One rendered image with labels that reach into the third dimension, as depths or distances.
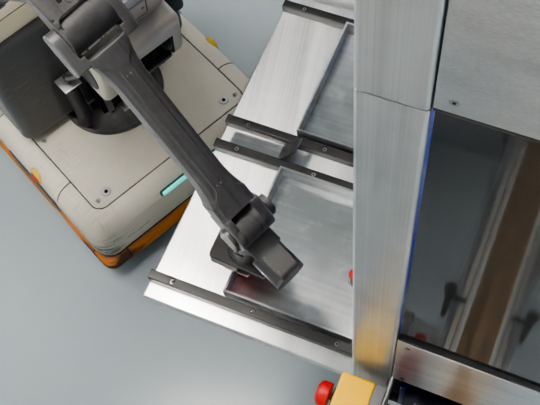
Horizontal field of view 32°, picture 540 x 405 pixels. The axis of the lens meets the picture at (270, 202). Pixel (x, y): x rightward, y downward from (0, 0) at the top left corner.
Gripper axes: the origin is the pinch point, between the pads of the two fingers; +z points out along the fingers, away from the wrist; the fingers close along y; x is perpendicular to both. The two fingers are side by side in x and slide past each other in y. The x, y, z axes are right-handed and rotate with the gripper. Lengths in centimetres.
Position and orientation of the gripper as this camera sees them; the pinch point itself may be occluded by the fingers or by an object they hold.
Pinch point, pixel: (241, 264)
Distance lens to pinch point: 165.4
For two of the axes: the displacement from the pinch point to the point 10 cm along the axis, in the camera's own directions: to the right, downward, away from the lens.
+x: 3.8, -8.5, 3.5
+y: 9.2, 3.9, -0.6
